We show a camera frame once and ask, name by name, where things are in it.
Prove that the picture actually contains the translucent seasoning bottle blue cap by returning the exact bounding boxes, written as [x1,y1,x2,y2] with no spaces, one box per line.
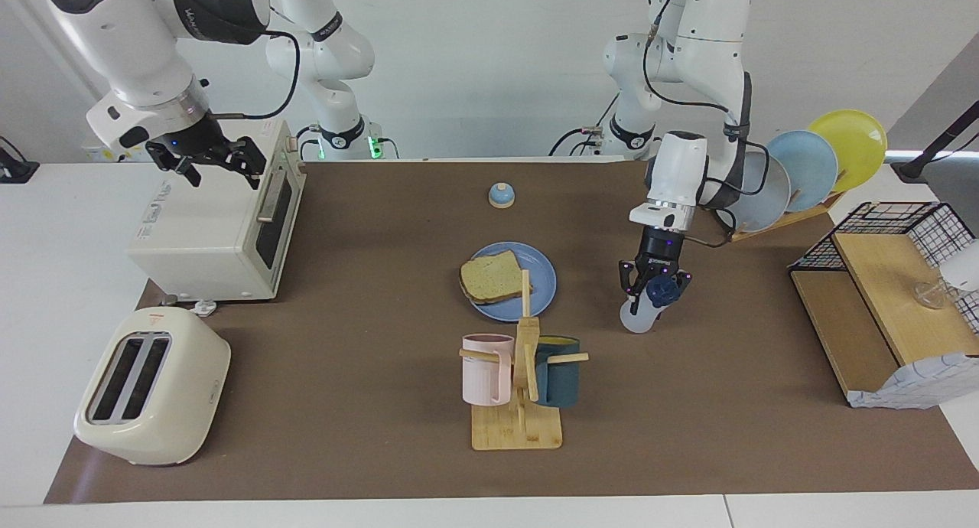
[620,274,681,334]

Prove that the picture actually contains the light blue plate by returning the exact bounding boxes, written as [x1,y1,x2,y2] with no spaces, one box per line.
[765,130,840,213]

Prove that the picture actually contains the black base cables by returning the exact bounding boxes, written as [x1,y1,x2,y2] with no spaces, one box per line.
[294,122,322,161]
[547,92,622,158]

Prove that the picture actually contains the toasted bread slice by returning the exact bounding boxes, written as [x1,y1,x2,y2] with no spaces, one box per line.
[459,251,532,305]

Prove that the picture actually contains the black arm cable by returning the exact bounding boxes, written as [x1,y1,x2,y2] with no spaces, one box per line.
[210,29,301,122]
[641,0,754,250]

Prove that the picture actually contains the white rounded object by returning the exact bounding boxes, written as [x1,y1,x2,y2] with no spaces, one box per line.
[939,240,979,293]

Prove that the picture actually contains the black camera stand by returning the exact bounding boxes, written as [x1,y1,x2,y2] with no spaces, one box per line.
[891,99,979,183]

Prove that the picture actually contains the white patterned cloth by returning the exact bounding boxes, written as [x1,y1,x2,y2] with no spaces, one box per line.
[847,352,979,410]

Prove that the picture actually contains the white toaster oven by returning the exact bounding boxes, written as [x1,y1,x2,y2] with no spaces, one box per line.
[126,119,307,303]

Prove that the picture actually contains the pale grey plate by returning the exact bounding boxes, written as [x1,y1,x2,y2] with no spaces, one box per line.
[715,152,792,233]

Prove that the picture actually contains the wooden mug tree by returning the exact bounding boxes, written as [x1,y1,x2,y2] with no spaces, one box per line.
[459,269,590,451]

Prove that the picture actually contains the black wire basket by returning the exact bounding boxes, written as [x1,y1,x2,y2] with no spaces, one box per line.
[788,201,979,337]

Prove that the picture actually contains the pink ribbed mug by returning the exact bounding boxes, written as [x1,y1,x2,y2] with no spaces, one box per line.
[461,334,516,407]

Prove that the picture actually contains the clear glass cup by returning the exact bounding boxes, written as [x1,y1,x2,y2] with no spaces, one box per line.
[914,278,958,311]

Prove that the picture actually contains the cream two-slot toaster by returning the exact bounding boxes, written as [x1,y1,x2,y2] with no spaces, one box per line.
[73,308,232,466]

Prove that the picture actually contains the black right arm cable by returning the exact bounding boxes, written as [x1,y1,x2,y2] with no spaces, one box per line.
[210,29,301,122]

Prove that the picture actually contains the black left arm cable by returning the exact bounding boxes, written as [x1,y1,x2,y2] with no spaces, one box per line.
[641,0,754,250]

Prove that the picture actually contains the wooden plate rack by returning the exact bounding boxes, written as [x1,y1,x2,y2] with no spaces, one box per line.
[727,190,846,243]

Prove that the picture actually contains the black stand base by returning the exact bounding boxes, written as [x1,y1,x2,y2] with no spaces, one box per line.
[0,135,41,184]

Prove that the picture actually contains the black left base cables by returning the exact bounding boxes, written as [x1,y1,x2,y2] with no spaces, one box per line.
[547,92,622,158]

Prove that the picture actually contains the dark teal mug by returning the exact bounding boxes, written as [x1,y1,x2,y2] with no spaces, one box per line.
[533,337,582,408]

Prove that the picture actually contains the wooden two-level shelf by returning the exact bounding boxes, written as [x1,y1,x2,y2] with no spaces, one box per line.
[789,232,979,406]

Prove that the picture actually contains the brown table mat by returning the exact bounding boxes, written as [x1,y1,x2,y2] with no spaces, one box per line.
[44,161,979,504]

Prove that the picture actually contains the blue round plate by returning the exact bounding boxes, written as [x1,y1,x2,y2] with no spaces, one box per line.
[463,242,558,322]

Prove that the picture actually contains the black right base cables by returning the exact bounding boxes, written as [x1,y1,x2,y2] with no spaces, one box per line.
[294,122,322,161]

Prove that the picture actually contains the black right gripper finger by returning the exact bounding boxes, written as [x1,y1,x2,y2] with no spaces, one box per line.
[223,135,269,191]
[145,146,202,189]

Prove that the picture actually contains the yellow plate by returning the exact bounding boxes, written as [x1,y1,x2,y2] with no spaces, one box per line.
[808,109,888,194]

